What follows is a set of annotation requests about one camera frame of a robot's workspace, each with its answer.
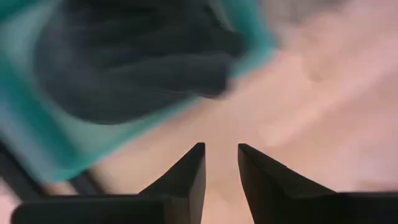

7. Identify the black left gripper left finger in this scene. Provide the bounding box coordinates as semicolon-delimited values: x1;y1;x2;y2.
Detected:
138;142;206;224

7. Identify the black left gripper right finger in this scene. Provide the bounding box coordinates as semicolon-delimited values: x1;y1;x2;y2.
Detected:
238;142;340;224

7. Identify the dark grey baseball cap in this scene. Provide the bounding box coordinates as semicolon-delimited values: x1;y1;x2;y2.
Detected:
34;0;246;125

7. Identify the teal plastic bin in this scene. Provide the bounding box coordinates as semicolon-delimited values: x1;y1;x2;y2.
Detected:
0;0;277;184

